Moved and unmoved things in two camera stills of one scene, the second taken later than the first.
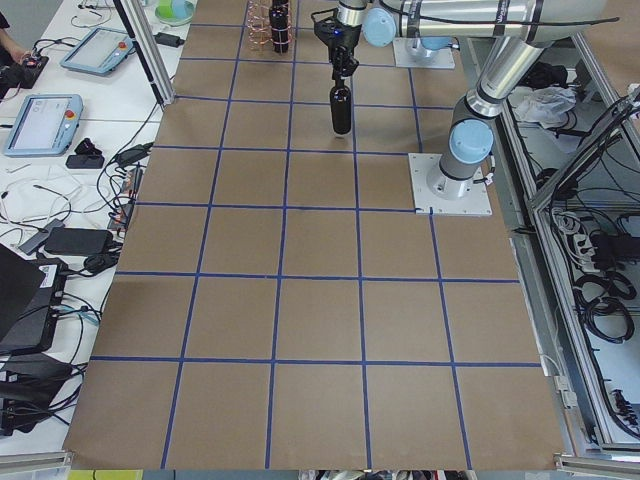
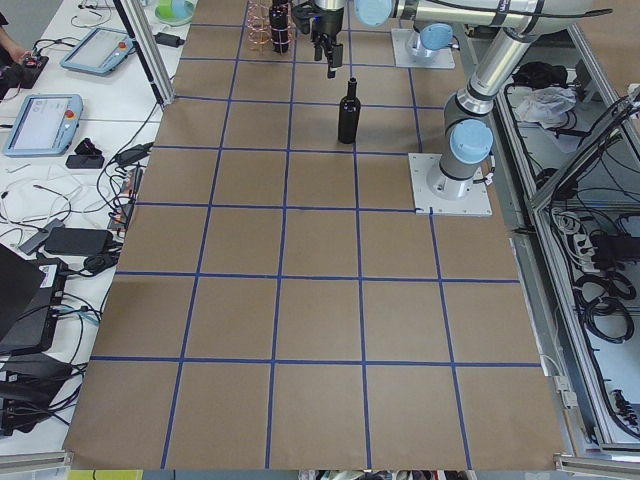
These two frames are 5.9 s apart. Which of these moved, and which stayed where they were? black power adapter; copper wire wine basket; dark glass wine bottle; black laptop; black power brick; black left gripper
Moved: black left gripper; dark glass wine bottle
Stayed: black power brick; black power adapter; black laptop; copper wire wine basket
